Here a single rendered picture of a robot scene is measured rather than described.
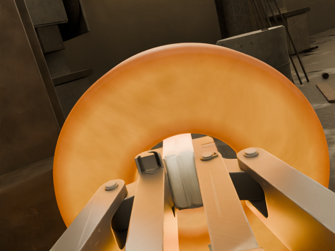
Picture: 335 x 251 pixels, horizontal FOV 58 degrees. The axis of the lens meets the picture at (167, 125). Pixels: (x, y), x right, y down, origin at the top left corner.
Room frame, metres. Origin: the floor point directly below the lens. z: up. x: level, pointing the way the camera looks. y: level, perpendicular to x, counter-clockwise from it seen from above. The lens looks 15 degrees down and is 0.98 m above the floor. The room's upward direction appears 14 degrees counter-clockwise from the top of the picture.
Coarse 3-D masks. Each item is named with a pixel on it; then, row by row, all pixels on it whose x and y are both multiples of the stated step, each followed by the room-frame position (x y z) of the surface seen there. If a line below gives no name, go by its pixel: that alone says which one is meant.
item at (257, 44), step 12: (240, 36) 2.50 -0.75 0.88; (252, 36) 2.39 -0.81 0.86; (264, 36) 2.38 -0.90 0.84; (276, 36) 2.41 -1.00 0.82; (240, 48) 2.43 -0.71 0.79; (252, 48) 2.39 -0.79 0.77; (264, 48) 2.38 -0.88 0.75; (276, 48) 2.40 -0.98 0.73; (264, 60) 2.38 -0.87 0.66; (276, 60) 2.39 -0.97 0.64; (288, 60) 2.50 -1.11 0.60; (288, 72) 2.46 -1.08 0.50
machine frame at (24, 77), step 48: (0, 0) 0.39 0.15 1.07; (0, 48) 0.38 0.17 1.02; (0, 96) 0.37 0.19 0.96; (48, 96) 0.48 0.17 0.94; (0, 144) 0.36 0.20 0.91; (48, 144) 0.39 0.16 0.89; (0, 192) 0.31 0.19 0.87; (48, 192) 0.33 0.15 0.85; (0, 240) 0.30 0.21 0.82; (48, 240) 0.32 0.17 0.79
